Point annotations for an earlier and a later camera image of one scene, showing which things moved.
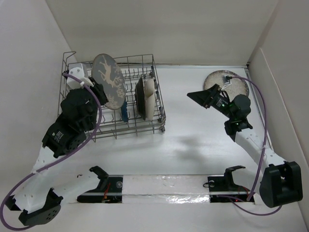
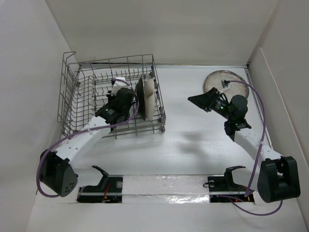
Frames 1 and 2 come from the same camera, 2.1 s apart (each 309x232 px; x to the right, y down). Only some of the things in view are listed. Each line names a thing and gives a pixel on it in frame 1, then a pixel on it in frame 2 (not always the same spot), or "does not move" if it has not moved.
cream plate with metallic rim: [140, 99] does not move
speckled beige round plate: [237, 86] does not move
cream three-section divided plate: [149, 98] does not move
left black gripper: [99, 89] → [110, 98]
